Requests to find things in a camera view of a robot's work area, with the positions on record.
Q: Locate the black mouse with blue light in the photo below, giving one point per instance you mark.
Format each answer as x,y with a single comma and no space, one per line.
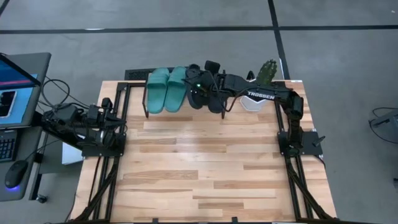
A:
15,174

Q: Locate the grey floor power box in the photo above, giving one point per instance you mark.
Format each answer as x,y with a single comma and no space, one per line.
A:
387,119

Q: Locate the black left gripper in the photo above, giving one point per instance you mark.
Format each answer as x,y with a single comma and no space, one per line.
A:
98,116

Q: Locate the black desk caster wheel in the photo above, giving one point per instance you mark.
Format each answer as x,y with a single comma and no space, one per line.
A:
42,199

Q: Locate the black bracket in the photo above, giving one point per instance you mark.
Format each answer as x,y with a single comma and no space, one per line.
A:
251,76

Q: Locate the black table edge clamp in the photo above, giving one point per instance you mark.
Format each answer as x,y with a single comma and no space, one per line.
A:
155,220

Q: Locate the white box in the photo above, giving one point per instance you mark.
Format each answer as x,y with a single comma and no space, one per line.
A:
70,155

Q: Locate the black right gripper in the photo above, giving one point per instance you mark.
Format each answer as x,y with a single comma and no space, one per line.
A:
208,85

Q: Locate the green rubber slide sandal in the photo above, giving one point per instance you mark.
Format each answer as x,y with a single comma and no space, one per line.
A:
157,93
174,93

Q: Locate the grey desk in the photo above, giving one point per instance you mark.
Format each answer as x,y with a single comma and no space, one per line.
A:
26,143

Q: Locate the black aluminium table frame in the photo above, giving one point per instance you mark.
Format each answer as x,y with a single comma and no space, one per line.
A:
121,85

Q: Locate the backlit black keyboard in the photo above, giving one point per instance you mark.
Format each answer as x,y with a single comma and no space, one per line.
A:
7,149

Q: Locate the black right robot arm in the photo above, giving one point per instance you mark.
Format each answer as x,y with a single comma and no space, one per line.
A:
264,93

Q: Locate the grey computer monitor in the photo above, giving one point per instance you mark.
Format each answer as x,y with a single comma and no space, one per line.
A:
18,102

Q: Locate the wooden shelf with black legs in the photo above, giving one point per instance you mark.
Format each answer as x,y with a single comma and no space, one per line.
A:
144,102

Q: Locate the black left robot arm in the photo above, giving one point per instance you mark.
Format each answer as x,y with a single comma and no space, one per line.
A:
62,115

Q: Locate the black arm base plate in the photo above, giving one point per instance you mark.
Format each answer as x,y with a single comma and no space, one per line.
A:
309,149
93,153

